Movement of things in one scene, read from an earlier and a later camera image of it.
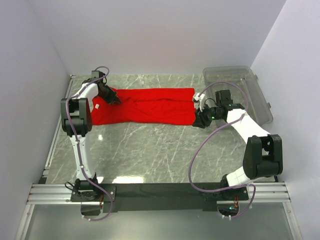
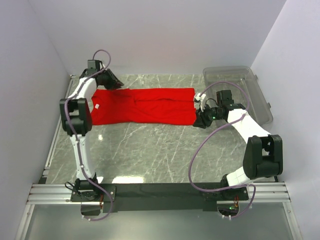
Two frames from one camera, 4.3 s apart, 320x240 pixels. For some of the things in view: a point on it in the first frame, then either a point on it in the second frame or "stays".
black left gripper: [109, 94] -> [110, 80]
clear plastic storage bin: [245, 87] stays
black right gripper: [202, 118] stays
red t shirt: [152, 106] stays
